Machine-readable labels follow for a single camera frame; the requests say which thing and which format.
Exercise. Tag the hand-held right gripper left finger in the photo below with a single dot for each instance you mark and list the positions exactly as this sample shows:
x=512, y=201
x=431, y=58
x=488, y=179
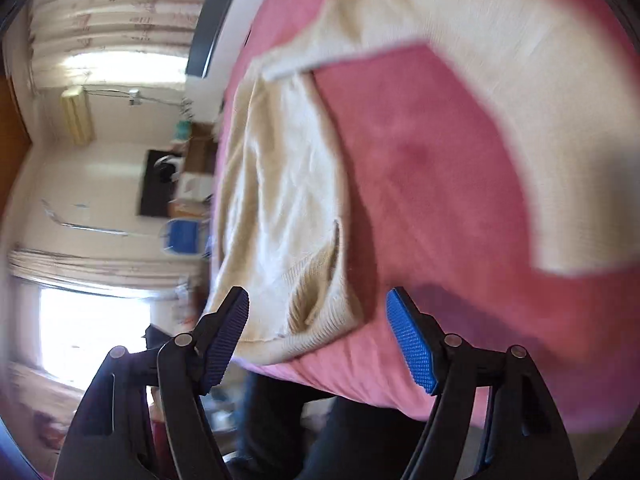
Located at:
x=230, y=335

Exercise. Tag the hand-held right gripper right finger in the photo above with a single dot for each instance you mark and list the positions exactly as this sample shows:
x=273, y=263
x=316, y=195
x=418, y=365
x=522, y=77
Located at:
x=410, y=345

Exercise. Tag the cream knit sweater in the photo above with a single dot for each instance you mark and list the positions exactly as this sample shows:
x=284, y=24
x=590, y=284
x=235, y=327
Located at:
x=280, y=185

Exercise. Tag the blue wheeled chair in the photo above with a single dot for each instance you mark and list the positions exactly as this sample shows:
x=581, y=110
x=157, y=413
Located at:
x=185, y=237

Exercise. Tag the person's dark trousers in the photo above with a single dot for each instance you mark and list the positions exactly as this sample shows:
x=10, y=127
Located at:
x=325, y=435

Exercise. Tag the pink fleece blanket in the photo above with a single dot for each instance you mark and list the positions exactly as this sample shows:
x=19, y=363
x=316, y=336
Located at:
x=425, y=185

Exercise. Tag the wooden desk with white drawers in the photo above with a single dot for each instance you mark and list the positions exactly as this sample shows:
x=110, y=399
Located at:
x=197, y=160

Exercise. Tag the white and black appliance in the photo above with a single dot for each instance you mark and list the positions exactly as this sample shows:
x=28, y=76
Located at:
x=165, y=167

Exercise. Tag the teal storage box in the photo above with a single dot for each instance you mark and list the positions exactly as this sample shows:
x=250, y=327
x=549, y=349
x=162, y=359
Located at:
x=181, y=130

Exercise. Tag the patterned beige curtain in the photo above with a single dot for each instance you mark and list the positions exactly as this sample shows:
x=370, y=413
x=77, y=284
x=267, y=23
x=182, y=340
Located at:
x=110, y=5

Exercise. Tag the black wall television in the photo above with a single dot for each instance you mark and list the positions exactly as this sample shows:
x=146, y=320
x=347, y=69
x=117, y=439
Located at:
x=152, y=195

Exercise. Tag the cream wall air conditioner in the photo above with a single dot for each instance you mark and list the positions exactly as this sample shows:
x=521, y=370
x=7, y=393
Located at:
x=77, y=115

